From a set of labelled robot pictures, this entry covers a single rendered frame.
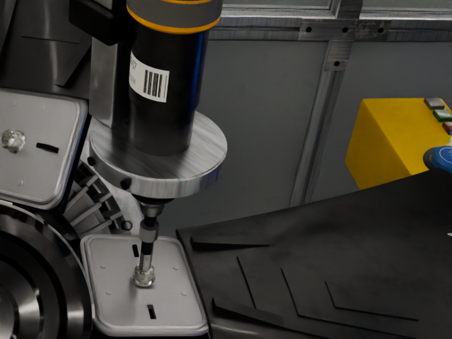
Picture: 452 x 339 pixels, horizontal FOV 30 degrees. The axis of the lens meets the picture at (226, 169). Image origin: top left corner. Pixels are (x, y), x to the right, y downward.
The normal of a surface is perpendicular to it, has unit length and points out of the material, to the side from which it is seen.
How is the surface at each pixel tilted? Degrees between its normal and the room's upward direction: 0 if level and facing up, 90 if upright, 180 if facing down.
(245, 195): 90
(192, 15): 90
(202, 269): 8
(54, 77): 51
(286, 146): 90
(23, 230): 63
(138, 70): 90
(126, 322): 9
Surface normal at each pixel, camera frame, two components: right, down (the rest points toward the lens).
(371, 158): -0.96, 0.04
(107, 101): -0.65, 0.38
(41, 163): -0.54, -0.24
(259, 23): 0.23, 0.61
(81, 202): 0.33, -0.10
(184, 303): 0.22, -0.85
